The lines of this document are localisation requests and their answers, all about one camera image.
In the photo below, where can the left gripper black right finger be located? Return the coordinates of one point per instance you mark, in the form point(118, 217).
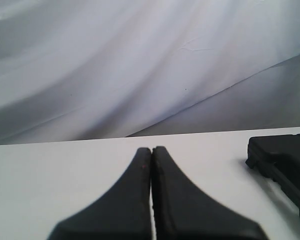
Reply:
point(182, 211)

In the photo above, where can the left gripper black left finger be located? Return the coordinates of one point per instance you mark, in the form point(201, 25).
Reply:
point(122, 213)

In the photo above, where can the black plastic carrying case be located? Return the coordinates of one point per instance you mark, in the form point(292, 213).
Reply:
point(277, 157)

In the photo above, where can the grey fabric backdrop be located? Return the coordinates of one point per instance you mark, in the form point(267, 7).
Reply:
point(92, 69)

